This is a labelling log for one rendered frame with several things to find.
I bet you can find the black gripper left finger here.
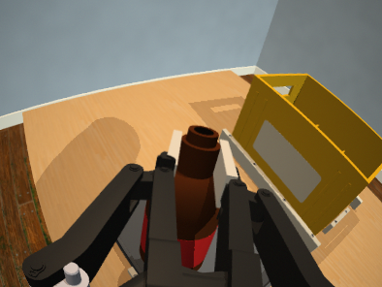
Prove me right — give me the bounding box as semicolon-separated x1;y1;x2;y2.
22;130;183;287

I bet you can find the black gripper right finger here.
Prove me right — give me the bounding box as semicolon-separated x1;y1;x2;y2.
213;140;334;287

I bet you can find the brown bottle with red label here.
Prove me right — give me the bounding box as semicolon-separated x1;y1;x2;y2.
175;125;221;271

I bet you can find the yellow divided crate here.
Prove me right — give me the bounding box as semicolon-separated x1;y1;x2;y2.
232;74;382;236

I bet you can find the grey metal tray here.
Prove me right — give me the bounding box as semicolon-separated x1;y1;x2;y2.
116;200;271;287

